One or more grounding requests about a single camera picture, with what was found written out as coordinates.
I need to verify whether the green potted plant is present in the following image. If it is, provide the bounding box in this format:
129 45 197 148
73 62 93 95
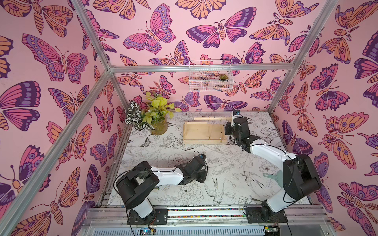
125 92 182 136

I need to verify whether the wooden jewelry display stand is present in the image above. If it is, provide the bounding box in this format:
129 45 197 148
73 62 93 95
183 117 231 145

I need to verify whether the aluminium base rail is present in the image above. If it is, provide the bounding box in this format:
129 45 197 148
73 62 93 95
79 205 336 236

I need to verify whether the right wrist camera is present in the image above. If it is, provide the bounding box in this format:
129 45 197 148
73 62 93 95
232 110 242 119

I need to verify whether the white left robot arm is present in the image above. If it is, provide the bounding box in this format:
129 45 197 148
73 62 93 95
113 153 208 223

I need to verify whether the small succulent in basket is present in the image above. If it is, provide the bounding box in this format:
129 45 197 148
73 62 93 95
219 74 229 81

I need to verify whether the teal plastic paddle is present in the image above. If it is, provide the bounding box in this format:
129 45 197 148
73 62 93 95
263 171 283 188

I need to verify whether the white wire wall basket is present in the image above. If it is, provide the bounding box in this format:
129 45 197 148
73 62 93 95
187 64 234 93

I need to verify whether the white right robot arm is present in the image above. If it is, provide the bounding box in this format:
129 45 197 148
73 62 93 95
225 110 322 221

